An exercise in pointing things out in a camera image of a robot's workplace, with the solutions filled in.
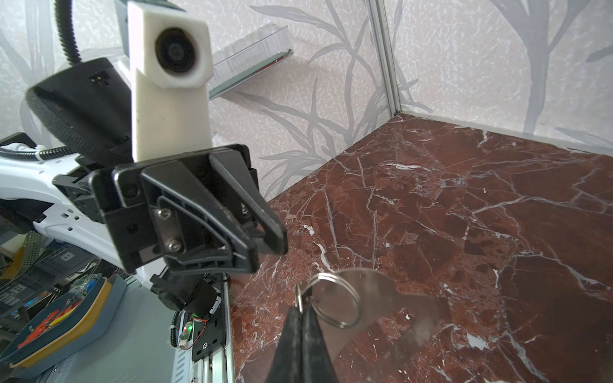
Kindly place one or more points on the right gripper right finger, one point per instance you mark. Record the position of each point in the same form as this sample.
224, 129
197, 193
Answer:
317, 366

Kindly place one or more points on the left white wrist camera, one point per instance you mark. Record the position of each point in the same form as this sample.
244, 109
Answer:
170, 57

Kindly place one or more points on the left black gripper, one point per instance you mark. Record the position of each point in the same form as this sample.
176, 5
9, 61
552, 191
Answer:
198, 213

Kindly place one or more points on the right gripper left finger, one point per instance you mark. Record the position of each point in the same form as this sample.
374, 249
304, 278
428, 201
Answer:
287, 361

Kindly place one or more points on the silver split keyring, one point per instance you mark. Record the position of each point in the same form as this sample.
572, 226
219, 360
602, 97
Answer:
333, 299

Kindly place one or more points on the tool tray with items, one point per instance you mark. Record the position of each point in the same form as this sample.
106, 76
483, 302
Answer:
68, 326

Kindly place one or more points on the aluminium front rail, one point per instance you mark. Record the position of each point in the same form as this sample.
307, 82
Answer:
216, 368

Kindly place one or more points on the clear plastic wall shelf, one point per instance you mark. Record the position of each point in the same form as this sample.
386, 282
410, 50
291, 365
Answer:
247, 57

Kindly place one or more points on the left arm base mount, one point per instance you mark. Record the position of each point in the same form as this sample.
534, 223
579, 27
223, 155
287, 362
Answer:
210, 330

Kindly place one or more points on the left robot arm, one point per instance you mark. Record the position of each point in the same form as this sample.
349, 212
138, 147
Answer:
88, 106

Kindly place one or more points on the green circuit board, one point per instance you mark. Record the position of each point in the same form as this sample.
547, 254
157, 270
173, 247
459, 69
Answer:
190, 335

